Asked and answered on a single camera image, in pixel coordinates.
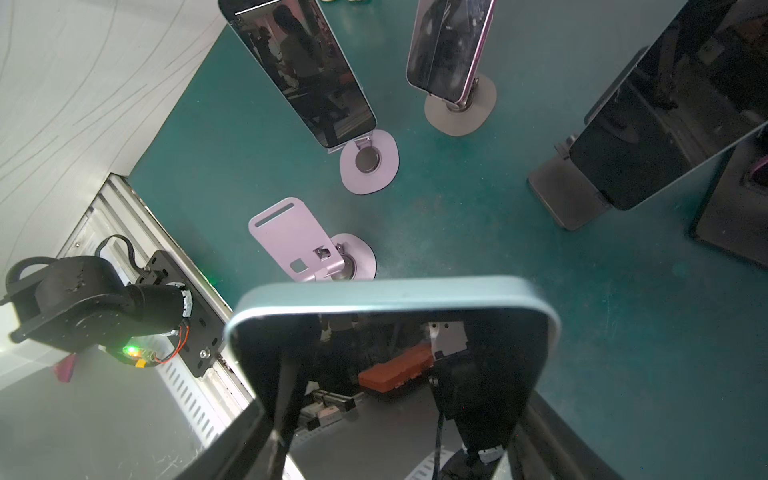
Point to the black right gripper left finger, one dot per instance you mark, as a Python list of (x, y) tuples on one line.
[(247, 449)]

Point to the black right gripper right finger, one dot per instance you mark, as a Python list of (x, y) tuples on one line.
[(544, 446)]

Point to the phone with light green frame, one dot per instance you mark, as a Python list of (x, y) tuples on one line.
[(481, 342)]

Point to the phone with dark frame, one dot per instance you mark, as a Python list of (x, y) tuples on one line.
[(700, 88)]

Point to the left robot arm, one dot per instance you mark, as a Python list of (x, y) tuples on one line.
[(74, 303)]

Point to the purple round stand front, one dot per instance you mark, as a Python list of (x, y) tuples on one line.
[(293, 237)]

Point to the purple round stand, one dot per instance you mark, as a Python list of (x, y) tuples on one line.
[(368, 163), (293, 237)]

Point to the black folding phone stand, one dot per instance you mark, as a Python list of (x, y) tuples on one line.
[(569, 196)]

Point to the black rectangular phone stand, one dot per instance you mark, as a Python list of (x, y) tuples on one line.
[(733, 215)]

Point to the purple round stand middle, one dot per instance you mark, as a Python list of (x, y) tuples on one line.
[(368, 163)]

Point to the grey round stand back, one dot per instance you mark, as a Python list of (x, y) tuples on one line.
[(464, 119)]

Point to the phone on middle purple stand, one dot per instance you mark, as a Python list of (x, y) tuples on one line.
[(295, 46)]

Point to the phone with cracked screen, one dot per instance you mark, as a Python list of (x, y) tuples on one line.
[(446, 46)]

